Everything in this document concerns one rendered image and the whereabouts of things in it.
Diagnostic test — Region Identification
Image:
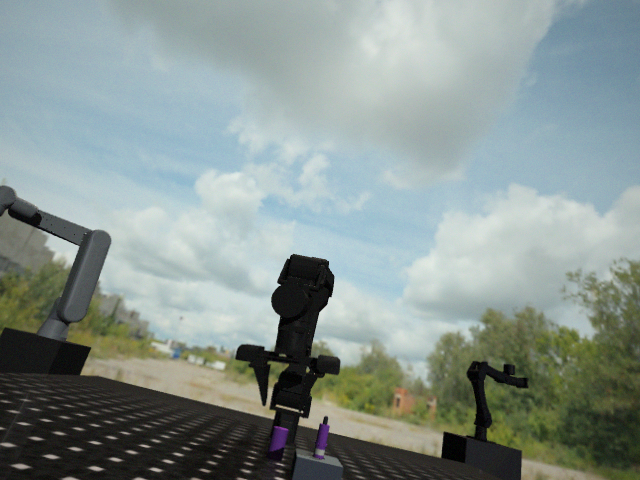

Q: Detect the purple cylinder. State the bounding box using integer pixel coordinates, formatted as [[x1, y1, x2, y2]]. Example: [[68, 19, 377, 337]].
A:
[[267, 426, 288, 461]]

